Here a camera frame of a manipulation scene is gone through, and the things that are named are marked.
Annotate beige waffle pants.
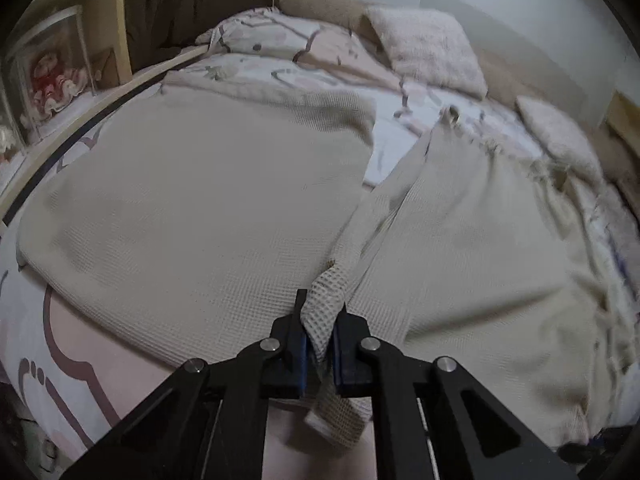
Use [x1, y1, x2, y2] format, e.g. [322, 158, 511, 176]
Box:
[300, 116, 639, 448]

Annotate folded beige waffle garment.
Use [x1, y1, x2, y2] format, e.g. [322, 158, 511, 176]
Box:
[16, 72, 375, 365]

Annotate small white fluffy pillow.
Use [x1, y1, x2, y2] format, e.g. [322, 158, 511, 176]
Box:
[515, 96, 604, 188]

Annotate white doll display case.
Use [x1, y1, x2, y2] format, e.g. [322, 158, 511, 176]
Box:
[0, 84, 25, 162]

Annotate wooden side shelf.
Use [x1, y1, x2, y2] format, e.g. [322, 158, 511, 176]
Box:
[0, 0, 306, 226]

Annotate wooden corner cabinet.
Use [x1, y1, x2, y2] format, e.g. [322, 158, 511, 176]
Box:
[605, 91, 640, 157]

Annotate large white fluffy pillow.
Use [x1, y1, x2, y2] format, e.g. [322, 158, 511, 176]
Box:
[366, 6, 488, 100]

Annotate red doll display case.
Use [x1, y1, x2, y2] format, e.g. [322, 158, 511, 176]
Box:
[8, 6, 96, 133]

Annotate long beige bolster blanket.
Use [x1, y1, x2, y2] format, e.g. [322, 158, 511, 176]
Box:
[276, 0, 639, 192]

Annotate dark brown shelf cushion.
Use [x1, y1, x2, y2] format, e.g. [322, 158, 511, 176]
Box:
[124, 0, 273, 72]

